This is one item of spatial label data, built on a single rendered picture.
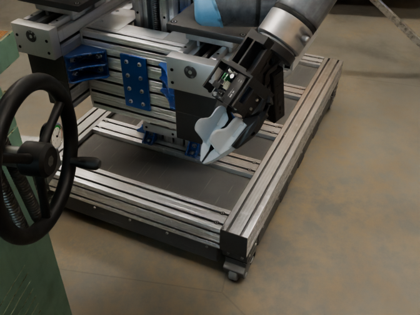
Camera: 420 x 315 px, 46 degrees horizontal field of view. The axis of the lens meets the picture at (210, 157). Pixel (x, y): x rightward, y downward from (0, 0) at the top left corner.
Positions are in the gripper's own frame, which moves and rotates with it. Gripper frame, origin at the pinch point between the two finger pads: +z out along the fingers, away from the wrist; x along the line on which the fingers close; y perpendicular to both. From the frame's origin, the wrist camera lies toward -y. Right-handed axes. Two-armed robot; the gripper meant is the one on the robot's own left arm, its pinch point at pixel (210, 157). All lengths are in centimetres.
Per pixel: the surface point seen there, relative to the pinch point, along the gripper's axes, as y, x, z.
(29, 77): 20.0, -22.9, 5.4
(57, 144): -9, -46, 21
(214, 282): -79, -28, 41
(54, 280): -32, -44, 58
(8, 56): 9, -51, 9
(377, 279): -108, 5, 10
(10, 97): 23.2, -19.0, 8.5
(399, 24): -174, -76, -94
